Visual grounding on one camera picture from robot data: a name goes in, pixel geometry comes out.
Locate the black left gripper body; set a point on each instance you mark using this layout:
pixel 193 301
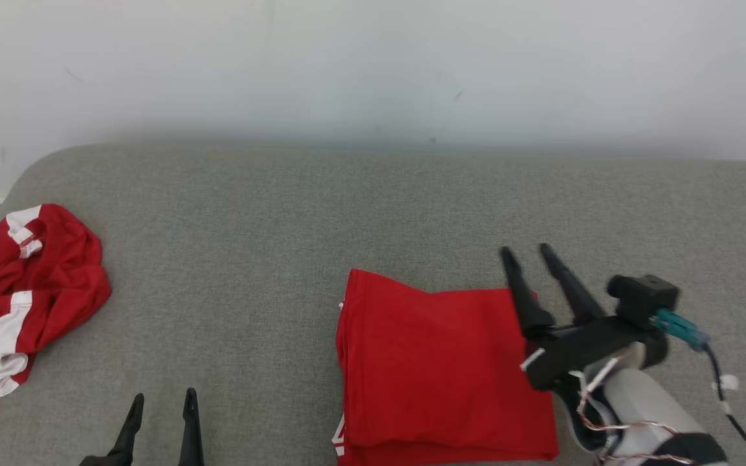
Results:
pixel 98 461

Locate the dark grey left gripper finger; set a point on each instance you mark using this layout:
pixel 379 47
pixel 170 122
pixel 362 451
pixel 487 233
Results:
pixel 190 433
pixel 130 433

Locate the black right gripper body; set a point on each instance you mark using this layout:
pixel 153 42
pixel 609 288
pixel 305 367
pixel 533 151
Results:
pixel 574 349

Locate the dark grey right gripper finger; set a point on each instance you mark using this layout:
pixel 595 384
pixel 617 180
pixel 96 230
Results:
pixel 531 307
pixel 577 298

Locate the red basketball jersey number 23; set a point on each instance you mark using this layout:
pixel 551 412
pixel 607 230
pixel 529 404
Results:
pixel 438 375

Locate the red shorts with white stripes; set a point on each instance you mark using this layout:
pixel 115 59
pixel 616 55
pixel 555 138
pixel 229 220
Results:
pixel 49 285

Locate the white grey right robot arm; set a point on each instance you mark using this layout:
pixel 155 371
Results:
pixel 645 401

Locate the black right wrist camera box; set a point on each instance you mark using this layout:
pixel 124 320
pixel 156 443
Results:
pixel 645 298

